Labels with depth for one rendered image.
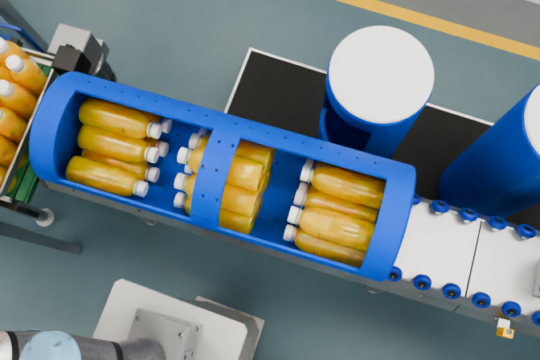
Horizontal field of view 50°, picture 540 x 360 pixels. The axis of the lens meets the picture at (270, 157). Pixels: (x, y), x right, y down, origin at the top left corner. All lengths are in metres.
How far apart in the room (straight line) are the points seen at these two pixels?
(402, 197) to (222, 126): 0.43
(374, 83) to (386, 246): 0.48
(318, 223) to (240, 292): 1.18
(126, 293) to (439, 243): 0.80
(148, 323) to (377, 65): 0.87
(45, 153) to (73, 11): 1.65
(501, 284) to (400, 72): 0.61
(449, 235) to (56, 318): 1.69
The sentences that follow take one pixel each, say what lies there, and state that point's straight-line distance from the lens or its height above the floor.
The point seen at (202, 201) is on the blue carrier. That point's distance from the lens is 1.30.
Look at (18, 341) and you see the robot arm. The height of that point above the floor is 1.34.
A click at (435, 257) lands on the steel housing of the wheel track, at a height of 0.93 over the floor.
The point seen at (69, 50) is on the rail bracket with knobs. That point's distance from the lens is 1.73.
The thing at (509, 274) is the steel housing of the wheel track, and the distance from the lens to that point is 1.64.
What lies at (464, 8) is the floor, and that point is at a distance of 2.94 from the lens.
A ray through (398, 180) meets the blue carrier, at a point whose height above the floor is 1.21.
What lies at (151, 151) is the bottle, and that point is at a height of 1.08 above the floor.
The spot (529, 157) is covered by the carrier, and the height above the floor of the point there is 0.98.
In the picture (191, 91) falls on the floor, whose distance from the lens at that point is 2.69.
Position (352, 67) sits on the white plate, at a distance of 1.57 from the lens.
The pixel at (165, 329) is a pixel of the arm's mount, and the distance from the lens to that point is 1.22.
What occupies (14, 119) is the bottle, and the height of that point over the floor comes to 1.04.
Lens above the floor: 2.46
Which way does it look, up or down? 75 degrees down
